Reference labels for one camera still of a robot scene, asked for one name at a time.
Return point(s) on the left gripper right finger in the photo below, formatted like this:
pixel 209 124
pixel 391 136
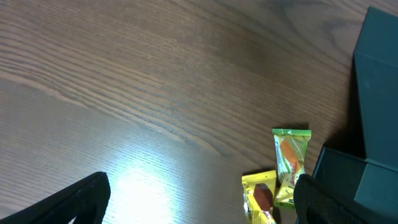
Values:
pixel 314 203

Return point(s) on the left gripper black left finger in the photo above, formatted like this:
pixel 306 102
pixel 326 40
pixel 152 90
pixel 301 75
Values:
pixel 83 202

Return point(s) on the yellow chocolate snack packet left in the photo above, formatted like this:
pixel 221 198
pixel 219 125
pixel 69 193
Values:
pixel 258 195

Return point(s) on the dark green open box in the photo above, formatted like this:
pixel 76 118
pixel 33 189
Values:
pixel 360 164

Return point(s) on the green snack packet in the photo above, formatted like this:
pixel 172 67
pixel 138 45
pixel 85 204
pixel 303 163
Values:
pixel 291 148

